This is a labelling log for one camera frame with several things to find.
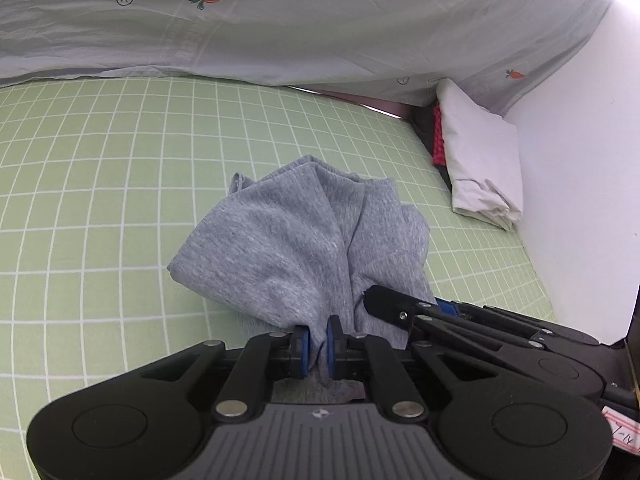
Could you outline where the red knitted cloth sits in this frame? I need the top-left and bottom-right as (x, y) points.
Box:
(431, 102), (447, 167)

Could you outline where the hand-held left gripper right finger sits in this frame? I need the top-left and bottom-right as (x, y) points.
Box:
(325, 315), (502, 424)

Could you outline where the white folded cloth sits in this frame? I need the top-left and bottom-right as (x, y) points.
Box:
(436, 78), (525, 232)

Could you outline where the grey printed quilt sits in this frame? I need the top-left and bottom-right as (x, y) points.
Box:
(0, 0), (614, 117)

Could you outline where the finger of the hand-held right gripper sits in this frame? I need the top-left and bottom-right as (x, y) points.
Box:
(434, 298), (552, 337)
(362, 285), (545, 367)

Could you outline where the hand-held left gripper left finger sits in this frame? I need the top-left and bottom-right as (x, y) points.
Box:
(140, 325), (312, 424)

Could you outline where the grey sweatshirt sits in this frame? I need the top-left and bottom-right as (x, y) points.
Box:
(166, 156), (437, 404)

